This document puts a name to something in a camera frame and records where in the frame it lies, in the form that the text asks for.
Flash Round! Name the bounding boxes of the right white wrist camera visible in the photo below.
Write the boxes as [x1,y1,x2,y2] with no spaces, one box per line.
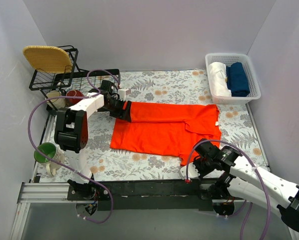
[178,162,200,184]

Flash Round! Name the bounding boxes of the woven yellow plate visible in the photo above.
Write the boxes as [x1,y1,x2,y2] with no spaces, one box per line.
[22,45,73,74]

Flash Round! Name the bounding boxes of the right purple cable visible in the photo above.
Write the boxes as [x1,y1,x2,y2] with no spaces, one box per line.
[185,139,273,240]

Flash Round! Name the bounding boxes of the red mug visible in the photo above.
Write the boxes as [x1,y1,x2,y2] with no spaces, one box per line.
[65,89,85,107]

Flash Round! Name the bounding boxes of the rolled white t shirt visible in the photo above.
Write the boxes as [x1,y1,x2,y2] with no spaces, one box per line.
[209,62,232,97]

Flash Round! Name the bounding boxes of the aluminium frame rail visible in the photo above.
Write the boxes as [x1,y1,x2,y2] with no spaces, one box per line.
[9,181,299,240]

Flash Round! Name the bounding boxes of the floral table mat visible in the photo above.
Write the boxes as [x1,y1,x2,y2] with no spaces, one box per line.
[36,69,269,182]

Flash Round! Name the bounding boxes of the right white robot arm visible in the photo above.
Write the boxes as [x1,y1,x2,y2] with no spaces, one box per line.
[183,139,299,239]

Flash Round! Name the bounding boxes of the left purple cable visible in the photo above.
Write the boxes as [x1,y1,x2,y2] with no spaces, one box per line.
[26,69,122,223]

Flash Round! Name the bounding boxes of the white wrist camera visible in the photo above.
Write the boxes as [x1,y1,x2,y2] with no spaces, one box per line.
[117,88,131,100]
[178,162,200,184]

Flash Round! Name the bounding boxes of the cream mug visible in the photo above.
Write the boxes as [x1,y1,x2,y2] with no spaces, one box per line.
[46,90,66,110]

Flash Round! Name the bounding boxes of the purple cable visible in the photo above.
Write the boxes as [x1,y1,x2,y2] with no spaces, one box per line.
[26,69,122,223]
[185,139,273,240]

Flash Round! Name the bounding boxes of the rolled blue t shirt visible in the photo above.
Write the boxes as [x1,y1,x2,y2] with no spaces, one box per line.
[226,62,250,98]

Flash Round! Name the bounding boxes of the orange t shirt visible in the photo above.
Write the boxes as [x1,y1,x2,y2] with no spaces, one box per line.
[110,102,222,166]

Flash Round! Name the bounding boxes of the white plastic basket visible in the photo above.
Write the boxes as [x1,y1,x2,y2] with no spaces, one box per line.
[205,52,261,105]

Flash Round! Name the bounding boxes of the green floral mug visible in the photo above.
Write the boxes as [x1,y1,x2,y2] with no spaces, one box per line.
[34,142,65,177]

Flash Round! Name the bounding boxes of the black wire dish rack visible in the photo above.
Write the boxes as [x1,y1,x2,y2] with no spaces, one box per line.
[29,45,121,115]

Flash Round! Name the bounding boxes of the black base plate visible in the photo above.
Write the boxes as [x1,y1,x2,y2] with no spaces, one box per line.
[67,179,235,216]

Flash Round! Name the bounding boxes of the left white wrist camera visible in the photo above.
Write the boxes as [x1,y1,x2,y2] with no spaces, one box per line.
[117,88,131,100]

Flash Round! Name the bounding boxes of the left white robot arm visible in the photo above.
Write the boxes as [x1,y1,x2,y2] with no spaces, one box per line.
[54,80,132,200]

